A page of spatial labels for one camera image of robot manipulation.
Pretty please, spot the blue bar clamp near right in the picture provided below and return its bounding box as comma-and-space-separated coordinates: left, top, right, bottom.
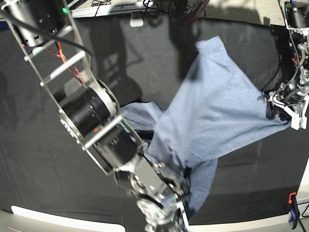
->
289, 197, 300, 230

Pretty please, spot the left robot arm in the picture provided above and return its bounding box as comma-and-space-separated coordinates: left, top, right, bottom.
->
265, 0, 309, 130

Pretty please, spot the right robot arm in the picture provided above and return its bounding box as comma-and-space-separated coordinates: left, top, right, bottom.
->
0, 0, 189, 232

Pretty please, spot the black cable bundle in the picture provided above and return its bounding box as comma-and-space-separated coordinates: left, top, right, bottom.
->
142, 0, 211, 25

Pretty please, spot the silver camera stand base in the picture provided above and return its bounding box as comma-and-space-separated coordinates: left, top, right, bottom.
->
129, 11, 144, 28

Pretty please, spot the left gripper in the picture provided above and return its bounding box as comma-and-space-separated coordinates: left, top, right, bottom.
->
266, 82, 309, 124

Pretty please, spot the black table cloth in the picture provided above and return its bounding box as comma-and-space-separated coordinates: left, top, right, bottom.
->
0, 16, 309, 232

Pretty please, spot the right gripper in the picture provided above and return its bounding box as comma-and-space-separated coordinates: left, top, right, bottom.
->
114, 157, 189, 232

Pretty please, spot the orange clamp near right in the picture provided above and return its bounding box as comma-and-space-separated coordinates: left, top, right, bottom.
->
288, 192, 296, 204

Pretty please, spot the aluminium rail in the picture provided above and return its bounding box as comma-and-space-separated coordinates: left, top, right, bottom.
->
71, 1, 145, 18

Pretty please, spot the blue-grey t-shirt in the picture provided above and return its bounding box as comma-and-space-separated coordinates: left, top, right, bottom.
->
121, 37, 290, 218

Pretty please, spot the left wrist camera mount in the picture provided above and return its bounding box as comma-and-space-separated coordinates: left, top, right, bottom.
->
269, 92, 309, 130

